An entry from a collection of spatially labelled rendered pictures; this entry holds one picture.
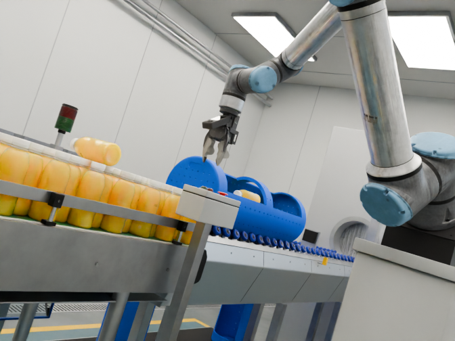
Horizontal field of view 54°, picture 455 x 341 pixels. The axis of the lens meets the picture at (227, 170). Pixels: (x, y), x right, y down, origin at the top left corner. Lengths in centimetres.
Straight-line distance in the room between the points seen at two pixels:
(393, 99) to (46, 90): 430
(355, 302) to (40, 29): 429
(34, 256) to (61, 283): 12
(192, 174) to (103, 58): 380
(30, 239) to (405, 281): 104
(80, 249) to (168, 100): 509
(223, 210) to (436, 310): 69
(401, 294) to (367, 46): 73
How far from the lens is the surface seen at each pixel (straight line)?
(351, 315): 152
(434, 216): 153
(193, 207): 141
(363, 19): 117
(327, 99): 761
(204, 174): 183
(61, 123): 183
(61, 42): 522
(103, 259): 133
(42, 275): 123
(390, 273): 148
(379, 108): 123
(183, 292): 151
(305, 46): 154
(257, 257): 220
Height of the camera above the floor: 108
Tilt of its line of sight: 4 degrees up
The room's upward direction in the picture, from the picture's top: 17 degrees clockwise
